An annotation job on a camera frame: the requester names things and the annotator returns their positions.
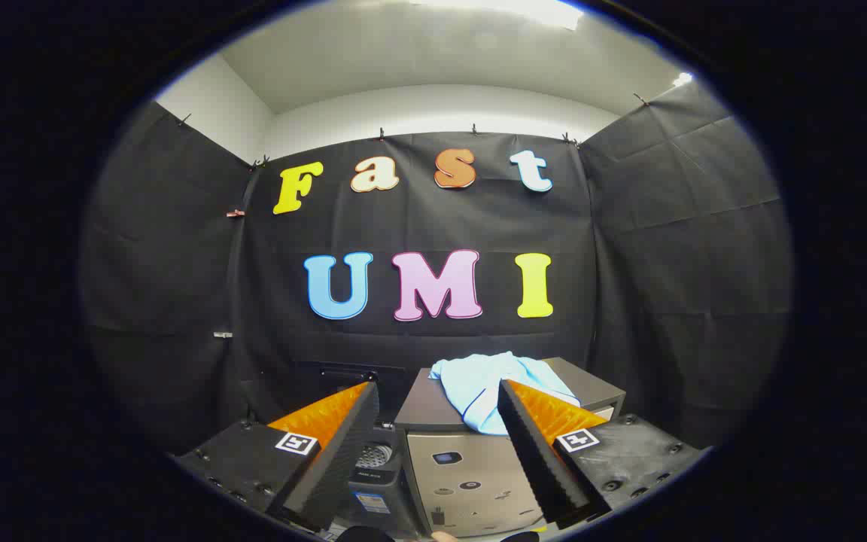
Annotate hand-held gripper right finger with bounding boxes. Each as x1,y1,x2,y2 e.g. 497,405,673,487
497,379,710,531

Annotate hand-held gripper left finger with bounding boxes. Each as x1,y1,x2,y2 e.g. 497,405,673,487
169,381,380,534

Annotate black washing machine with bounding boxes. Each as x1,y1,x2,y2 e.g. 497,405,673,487
297,360,425,540

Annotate light blue garment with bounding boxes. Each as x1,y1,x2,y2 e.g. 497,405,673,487
428,352,581,436

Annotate black backdrop cloth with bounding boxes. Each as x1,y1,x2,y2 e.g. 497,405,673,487
80,79,794,452

